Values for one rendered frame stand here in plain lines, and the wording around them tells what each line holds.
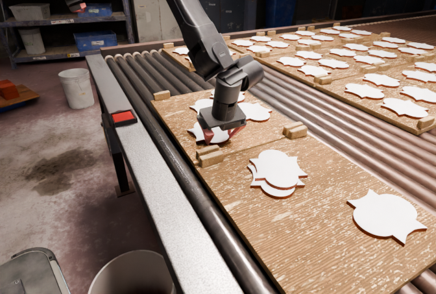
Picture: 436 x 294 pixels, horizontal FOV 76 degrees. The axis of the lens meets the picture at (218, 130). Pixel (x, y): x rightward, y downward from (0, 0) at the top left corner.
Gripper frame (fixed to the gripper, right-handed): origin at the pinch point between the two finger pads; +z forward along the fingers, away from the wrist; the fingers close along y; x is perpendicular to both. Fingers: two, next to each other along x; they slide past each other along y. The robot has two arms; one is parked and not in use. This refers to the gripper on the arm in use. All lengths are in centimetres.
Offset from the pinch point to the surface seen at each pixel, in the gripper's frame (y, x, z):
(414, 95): -76, 5, 0
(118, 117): 21.7, -26.5, 10.5
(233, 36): -67, -106, 36
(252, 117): -15.1, -6.6, 3.1
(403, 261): -11.5, 43.2, -11.6
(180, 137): 8.1, -6.6, 3.7
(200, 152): 7.4, 4.8, -2.5
